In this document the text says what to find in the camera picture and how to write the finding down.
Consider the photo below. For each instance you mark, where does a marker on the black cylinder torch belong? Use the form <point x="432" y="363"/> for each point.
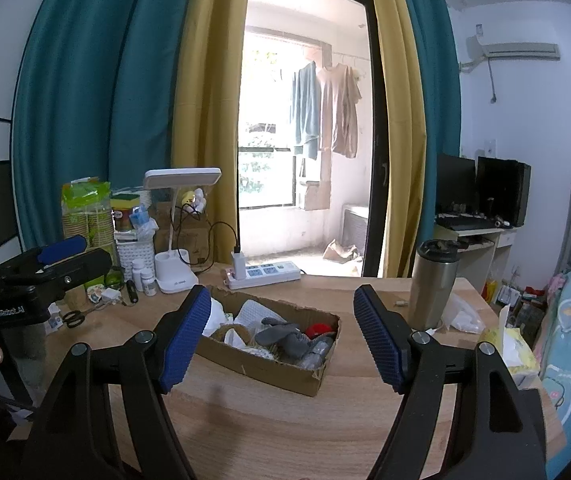
<point x="131" y="292"/>

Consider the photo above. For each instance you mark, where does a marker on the white pill bottle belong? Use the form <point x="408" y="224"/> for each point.
<point x="149" y="284"/>
<point x="138" y="275"/>

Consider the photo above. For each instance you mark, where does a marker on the flattened balcony cardboard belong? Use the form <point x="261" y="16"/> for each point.
<point x="340" y="251"/>

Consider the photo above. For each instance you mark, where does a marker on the white desk lamp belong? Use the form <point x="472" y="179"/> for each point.
<point x="180" y="177"/>

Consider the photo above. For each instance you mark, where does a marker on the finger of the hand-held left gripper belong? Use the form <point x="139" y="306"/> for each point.
<point x="63" y="249"/>
<point x="85" y="265"/>

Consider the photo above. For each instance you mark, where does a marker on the clear bubble wrap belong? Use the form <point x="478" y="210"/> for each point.
<point x="315" y="352"/>

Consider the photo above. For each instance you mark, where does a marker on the black keyboard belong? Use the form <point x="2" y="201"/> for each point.
<point x="465" y="222"/>

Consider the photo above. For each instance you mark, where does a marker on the yellow tissue pack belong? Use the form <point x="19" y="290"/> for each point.
<point x="510" y="350"/>

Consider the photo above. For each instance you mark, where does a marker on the tall cardboard carton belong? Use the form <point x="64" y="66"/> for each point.
<point x="193" y="240"/>

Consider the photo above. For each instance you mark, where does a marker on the cardboard box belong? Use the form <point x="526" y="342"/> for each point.
<point x="265" y="375"/>

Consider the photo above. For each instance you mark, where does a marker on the white paper towel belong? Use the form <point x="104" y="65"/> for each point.
<point x="253" y="312"/>

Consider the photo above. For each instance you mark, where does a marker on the yellow duck toy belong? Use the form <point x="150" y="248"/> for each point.
<point x="193" y="200"/>

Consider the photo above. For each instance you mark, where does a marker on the black monitor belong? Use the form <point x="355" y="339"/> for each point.
<point x="503" y="190"/>
<point x="455" y="185"/>

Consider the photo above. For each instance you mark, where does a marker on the yellow green sponge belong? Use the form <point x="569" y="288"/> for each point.
<point x="125" y="199"/>

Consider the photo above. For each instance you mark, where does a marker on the grey knit glove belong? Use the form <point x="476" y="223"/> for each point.
<point x="285" y="337"/>

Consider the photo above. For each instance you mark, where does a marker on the black scissors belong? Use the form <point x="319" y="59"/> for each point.
<point x="73" y="318"/>

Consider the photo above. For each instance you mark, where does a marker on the steel travel mug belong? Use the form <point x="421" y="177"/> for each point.
<point x="430" y="290"/>

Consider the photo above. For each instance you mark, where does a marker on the beige hanging shirt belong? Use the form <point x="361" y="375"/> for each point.
<point x="338" y="105"/>

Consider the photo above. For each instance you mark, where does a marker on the white slatted balcony unit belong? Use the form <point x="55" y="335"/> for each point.
<point x="355" y="227"/>

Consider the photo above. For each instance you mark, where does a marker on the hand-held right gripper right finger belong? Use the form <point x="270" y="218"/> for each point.
<point x="380" y="340"/>

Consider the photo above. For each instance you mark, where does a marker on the white air conditioner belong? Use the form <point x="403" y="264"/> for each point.
<point x="515" y="49"/>

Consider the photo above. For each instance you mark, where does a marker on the green paper cup pack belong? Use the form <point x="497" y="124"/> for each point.
<point x="88" y="220"/>

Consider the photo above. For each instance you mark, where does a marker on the black door frame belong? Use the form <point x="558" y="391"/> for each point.
<point x="378" y="110"/>

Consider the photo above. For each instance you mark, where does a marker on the white power strip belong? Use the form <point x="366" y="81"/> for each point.
<point x="270" y="272"/>

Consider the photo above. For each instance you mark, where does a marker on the grey hanging shirt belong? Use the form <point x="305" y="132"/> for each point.
<point x="305" y="105"/>

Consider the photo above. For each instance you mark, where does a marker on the white computer desk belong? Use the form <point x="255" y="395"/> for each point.
<point x="475" y="260"/>

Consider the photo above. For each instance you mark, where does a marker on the teal curtain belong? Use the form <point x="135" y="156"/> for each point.
<point x="80" y="85"/>
<point x="440" y="85"/>

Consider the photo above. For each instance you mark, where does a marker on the yellow curtain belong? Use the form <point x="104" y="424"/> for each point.
<point x="400" y="110"/>
<point x="210" y="85"/>

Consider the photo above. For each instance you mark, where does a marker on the clear plastic bag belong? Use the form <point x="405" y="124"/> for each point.
<point x="465" y="315"/>

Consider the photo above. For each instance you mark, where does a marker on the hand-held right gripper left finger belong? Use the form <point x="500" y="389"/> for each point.
<point x="185" y="340"/>

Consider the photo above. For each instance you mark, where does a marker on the white perforated basket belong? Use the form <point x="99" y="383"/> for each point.
<point x="130" y="250"/>

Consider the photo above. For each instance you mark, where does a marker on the small brown jar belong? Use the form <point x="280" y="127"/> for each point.
<point x="121" y="220"/>

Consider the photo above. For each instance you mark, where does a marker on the white charger plug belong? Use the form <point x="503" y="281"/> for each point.
<point x="239" y="265"/>

